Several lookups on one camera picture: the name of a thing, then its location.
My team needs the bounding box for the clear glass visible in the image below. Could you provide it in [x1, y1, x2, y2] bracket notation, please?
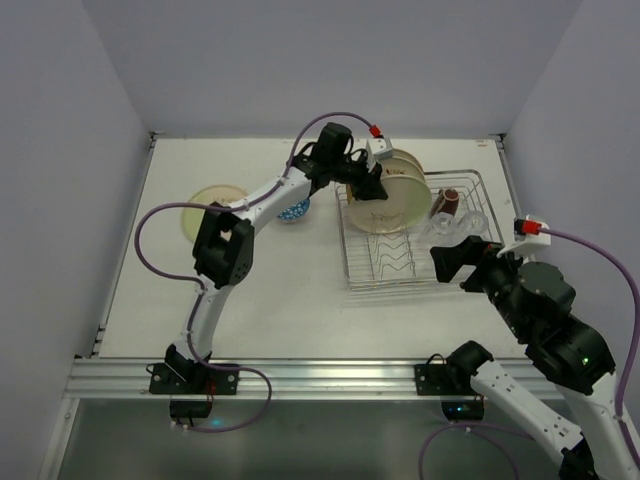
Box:
[457, 211, 489, 238]
[424, 212, 457, 247]

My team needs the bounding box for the cream plate front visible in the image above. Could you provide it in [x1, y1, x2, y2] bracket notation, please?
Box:
[180, 184, 249, 244]

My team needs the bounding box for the clear glass back right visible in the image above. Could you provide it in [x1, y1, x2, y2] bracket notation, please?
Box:
[457, 211, 489, 238]

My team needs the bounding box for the dark red cup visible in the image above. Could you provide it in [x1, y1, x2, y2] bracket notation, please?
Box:
[430, 188, 460, 217]

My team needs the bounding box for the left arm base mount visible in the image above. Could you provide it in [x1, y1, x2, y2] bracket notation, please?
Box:
[146, 345, 239, 421]

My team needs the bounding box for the cream plate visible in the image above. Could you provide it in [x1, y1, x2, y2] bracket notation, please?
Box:
[380, 157, 425, 182]
[180, 184, 249, 244]
[346, 175, 432, 234]
[393, 149, 422, 169]

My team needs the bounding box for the metal wire dish rack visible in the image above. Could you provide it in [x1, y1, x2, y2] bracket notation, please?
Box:
[335, 169, 503, 291]

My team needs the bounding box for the cream plate back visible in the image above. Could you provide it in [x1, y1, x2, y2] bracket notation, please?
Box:
[393, 149, 422, 169]

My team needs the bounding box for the clear glass back left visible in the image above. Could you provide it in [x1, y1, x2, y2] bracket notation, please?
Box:
[424, 212, 457, 247]

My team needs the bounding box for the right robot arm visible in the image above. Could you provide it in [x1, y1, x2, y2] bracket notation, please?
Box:
[430, 225, 639, 479]

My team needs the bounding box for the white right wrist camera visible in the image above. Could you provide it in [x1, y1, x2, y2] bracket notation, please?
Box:
[497, 215, 551, 258]

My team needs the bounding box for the blue patterned bowl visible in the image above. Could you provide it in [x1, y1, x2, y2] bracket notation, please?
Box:
[277, 198, 311, 224]

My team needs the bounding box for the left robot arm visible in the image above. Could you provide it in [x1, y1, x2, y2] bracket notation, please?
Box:
[165, 122, 390, 373]

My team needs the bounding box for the aluminium mounting rail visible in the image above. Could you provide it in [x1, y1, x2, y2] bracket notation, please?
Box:
[63, 357, 593, 401]

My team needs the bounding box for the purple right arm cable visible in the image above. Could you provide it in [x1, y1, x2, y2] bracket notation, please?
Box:
[418, 221, 640, 480]

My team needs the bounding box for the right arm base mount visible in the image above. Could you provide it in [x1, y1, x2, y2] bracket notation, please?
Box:
[413, 341, 494, 422]

